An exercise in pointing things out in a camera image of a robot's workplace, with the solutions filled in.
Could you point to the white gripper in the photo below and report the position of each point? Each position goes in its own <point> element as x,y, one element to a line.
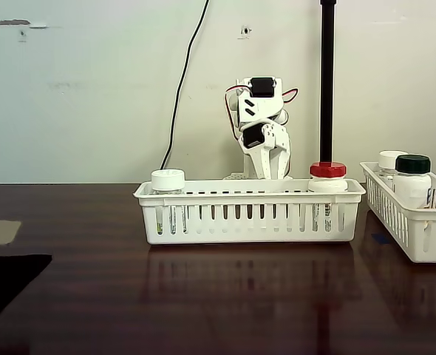
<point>261,87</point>

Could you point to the red cap white bottle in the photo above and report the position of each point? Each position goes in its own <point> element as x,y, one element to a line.
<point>328,171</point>

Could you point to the green-capped bottle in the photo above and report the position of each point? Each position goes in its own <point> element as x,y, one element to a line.
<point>412,185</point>

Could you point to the black vertical pole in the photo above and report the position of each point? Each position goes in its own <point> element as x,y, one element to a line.
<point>328,74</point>

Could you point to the blue tape strip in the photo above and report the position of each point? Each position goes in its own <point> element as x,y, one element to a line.
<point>380,238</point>

